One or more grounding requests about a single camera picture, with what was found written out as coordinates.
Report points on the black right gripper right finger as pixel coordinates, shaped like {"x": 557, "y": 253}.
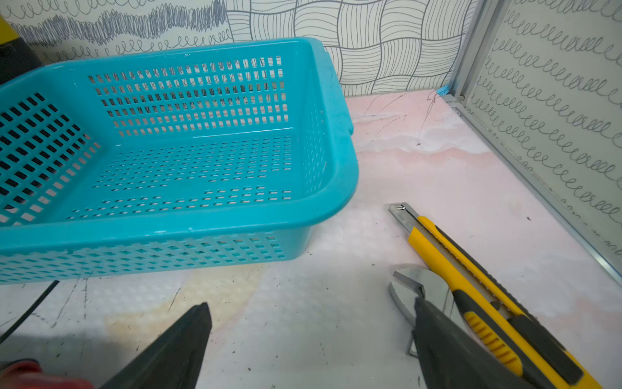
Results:
{"x": 450, "y": 358}

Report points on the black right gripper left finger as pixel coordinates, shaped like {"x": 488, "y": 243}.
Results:
{"x": 174, "y": 359}

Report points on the teal plastic basket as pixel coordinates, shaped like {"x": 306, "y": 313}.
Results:
{"x": 178, "y": 159}

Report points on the yellow utility knife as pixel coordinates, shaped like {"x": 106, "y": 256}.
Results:
{"x": 497, "y": 321}

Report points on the yellow black toolbox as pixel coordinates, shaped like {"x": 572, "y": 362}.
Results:
{"x": 16, "y": 57}

